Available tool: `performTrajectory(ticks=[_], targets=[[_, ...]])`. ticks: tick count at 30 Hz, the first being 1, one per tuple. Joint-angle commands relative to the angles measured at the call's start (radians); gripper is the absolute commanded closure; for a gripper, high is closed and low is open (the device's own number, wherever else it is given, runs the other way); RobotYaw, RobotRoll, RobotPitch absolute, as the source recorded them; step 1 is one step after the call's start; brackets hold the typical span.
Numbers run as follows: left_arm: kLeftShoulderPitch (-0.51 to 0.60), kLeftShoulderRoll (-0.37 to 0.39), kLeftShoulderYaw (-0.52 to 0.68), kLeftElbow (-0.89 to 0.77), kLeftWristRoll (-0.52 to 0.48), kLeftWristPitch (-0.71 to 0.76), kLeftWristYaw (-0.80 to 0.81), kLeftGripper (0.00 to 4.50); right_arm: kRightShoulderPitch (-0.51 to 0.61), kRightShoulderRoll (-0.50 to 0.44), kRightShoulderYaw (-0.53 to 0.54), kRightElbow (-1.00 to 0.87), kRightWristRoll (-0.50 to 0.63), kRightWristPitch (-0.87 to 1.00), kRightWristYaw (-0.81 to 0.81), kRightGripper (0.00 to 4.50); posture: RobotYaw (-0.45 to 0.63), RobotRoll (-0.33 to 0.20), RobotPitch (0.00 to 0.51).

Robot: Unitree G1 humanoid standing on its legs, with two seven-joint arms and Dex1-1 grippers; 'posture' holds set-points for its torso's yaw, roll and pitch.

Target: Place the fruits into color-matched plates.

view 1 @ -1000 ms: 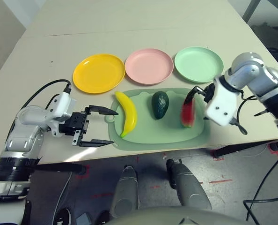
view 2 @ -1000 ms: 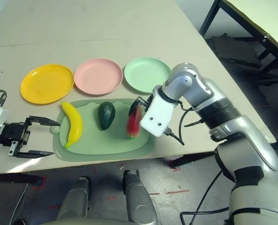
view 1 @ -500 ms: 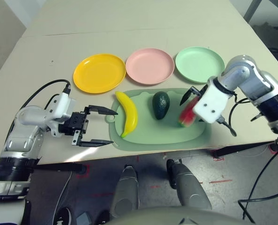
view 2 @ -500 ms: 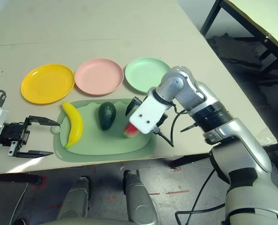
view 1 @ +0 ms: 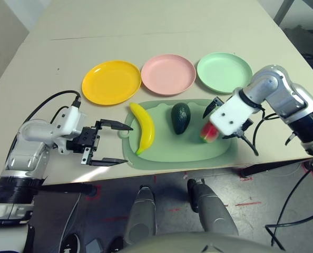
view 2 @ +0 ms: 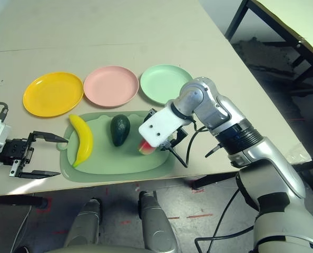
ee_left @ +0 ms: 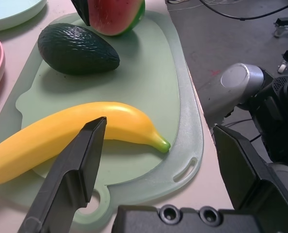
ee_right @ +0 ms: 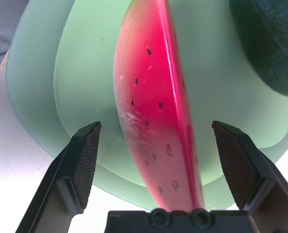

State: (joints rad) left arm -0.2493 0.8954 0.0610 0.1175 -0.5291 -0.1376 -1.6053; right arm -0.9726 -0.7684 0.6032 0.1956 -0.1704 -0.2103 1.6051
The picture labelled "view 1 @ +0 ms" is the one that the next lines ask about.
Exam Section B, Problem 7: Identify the light green round plate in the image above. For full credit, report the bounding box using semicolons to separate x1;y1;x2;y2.
197;52;253;94

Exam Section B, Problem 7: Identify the beige robot torso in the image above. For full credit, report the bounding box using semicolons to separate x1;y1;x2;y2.
135;231;286;253

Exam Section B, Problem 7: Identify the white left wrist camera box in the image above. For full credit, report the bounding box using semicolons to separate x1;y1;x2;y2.
56;105;87;138

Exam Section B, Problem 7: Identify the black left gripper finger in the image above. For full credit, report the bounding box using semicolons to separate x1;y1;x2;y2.
95;119;134;132
89;157;130;167

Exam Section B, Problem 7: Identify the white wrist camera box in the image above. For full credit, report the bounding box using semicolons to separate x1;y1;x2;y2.
209;92;261;137
56;105;87;138

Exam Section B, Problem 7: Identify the grey robot leg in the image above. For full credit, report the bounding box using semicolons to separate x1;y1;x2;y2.
123;185;157;245
187;178;239;237

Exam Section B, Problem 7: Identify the pink round plate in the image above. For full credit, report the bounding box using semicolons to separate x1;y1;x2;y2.
141;54;197;96

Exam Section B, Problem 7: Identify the thin white floor cable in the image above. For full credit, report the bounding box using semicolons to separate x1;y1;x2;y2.
57;192;82;247

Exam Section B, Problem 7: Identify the light green cutting mat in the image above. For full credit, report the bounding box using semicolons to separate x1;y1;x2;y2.
118;98;239;171

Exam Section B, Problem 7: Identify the black table frame bar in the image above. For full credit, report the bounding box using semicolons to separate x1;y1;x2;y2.
37;183;97;195
240;162;313;178

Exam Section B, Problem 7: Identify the toy watermelon slice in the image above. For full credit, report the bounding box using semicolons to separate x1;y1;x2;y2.
200;121;222;144

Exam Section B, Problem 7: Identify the yellow toy banana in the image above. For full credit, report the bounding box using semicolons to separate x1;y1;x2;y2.
129;102;156;156

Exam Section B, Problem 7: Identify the thin black left wrist cable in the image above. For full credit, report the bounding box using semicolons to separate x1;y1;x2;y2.
50;105;70;124

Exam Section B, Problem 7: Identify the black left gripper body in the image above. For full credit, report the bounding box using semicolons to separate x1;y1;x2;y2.
65;126;101;166

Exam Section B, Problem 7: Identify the small grey square pad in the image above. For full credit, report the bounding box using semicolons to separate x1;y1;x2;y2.
84;238;102;253

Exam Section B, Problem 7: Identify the grey robot left leg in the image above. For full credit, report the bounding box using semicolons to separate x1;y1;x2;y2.
123;185;157;245

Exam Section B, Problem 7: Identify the long black floor cable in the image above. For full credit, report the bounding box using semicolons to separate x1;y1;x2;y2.
264;158;313;250

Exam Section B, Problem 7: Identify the grey robot right leg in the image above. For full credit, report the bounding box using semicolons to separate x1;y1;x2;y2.
187;178;239;237

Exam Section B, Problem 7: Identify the black shoe with white print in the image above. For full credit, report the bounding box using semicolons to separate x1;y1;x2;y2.
62;232;81;253

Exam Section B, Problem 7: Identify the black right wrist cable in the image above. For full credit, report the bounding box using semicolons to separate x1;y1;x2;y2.
237;104;296;157

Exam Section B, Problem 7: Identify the dark green toy avocado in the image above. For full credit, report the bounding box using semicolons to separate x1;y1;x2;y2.
171;102;191;135

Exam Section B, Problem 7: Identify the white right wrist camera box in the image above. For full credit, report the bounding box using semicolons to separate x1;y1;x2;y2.
209;92;261;137

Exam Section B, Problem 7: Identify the yellow round plate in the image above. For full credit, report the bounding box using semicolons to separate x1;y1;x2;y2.
82;60;142;106

